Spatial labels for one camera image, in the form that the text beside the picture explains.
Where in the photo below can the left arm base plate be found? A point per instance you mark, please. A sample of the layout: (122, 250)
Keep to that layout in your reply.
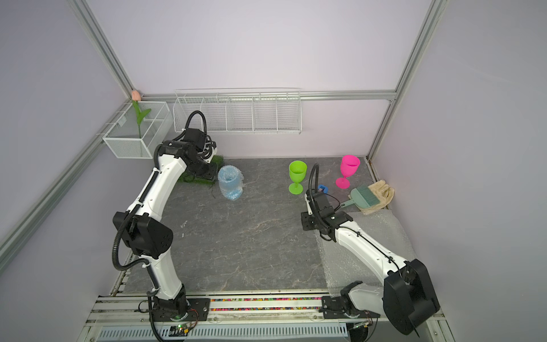
(171, 311)

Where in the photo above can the white wire shelf rack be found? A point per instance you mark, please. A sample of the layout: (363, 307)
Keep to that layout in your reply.
(239, 110)

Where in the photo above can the blue plastic wine glass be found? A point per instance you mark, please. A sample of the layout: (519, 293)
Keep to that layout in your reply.
(230, 184)

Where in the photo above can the pink plastic wine glass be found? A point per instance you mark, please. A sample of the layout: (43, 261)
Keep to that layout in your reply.
(348, 167)

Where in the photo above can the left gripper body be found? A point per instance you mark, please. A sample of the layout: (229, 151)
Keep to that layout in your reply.
(203, 168)

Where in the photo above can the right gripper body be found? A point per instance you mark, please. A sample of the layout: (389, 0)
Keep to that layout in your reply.
(308, 222)

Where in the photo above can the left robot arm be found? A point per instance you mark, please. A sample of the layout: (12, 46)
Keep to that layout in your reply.
(141, 238)

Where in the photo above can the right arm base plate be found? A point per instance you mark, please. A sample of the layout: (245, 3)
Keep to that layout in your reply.
(339, 307)

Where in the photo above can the green artificial grass mat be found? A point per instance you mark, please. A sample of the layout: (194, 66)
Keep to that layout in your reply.
(209, 177)

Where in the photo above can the green dustpan brush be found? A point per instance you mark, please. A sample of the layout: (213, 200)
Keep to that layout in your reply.
(362, 197)

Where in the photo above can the white mesh basket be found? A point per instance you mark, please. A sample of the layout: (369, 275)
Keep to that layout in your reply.
(122, 137)

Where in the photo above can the blue tape dispenser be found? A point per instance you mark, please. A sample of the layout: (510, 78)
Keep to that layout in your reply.
(322, 188)

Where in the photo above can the artificial pink tulip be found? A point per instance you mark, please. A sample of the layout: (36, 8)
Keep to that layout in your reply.
(139, 113)

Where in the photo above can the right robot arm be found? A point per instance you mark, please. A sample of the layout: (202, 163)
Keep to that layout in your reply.
(407, 298)

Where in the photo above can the bubble wrap sheet stack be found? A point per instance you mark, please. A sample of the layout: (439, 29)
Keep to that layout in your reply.
(341, 267)

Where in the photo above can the green plastic wine glass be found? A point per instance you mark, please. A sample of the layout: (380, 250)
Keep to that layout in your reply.
(297, 173)

